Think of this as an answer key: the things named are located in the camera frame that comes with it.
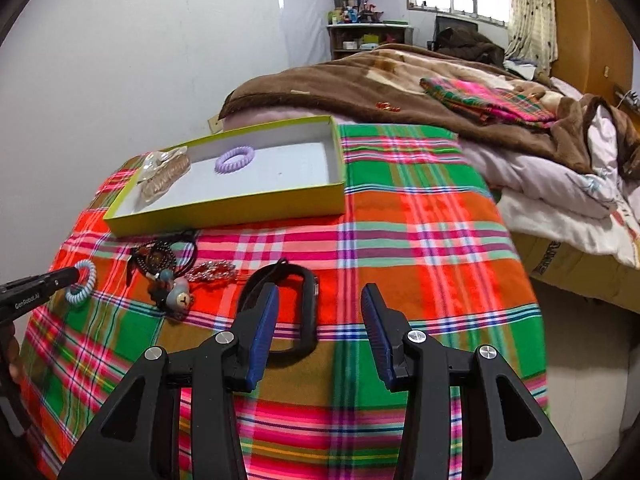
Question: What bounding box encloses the yellow-green shallow box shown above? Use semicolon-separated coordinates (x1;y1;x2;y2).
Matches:
104;116;346;237

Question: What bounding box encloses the red beaded bracelet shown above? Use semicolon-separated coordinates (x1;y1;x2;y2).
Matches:
185;259;239;285

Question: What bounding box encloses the black hair tie with charms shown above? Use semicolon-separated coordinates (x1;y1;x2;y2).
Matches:
146;268;196;319

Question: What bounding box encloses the brown fleece blanket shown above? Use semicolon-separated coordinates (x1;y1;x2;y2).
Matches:
218;41;640;181

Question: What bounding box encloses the purple spiral hair tie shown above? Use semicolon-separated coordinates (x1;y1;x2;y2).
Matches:
214;145;257;175

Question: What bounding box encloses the patterned curtain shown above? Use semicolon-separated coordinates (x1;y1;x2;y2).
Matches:
506;0;558;75

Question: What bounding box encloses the pink bed sheet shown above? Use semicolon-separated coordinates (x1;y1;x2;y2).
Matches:
221;104;352;134

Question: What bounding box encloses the black wrist band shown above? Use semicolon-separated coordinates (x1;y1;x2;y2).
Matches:
236;258;319;366

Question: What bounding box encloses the dark jacket pile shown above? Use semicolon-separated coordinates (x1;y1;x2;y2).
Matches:
434;27;504;68

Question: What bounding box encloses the folded plaid cloth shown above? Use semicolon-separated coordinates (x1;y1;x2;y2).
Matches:
420;77;556;129

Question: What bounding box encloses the black cord beaded necklace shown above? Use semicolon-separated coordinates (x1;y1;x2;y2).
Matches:
124;228;201;286

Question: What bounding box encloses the plaid tablecloth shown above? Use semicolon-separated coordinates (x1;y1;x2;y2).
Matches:
22;126;547;479

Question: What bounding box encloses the white floral quilt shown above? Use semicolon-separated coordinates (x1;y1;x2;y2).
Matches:
460;76;639;268

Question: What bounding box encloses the pearly hair claw clip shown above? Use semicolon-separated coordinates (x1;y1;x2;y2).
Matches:
137;146;191;206

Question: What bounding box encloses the small red hair clip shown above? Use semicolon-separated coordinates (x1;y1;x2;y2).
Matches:
376;102;401;113

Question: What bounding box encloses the cardboard box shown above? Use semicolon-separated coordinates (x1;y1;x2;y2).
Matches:
511;232;640;313

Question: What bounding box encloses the wooden wardrobe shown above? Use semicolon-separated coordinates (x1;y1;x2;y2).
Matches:
551;0;634;106

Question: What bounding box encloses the dark wooden shelf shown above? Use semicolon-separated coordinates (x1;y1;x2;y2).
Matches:
326;23;413;60

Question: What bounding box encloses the wall socket plate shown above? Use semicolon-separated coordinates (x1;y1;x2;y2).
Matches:
208;115;224;134

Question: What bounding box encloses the person's hand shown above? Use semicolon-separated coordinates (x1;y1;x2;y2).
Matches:
1;323;24;385

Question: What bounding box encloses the light blue spiral hair tie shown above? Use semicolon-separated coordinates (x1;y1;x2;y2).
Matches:
64;258;98;309

